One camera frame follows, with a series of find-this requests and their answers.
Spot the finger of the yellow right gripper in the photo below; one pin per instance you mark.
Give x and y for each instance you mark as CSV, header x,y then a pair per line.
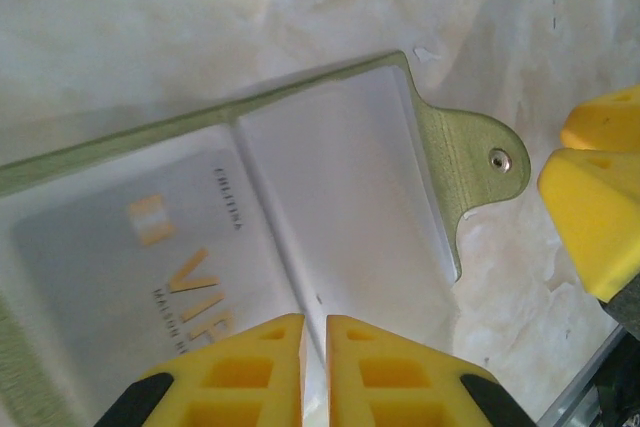
x,y
595,222
605,119

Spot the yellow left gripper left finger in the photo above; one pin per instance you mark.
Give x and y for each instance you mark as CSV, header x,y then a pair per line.
x,y
240,377

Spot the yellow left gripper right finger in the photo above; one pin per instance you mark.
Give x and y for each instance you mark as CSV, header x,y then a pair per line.
x,y
400,382

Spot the green card holder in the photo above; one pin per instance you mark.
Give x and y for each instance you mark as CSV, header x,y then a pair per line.
x,y
470,147

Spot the grey VIP credit card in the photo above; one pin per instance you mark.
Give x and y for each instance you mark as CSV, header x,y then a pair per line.
x,y
100,267

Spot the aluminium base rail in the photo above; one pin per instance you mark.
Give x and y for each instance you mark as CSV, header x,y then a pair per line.
x,y
575,397

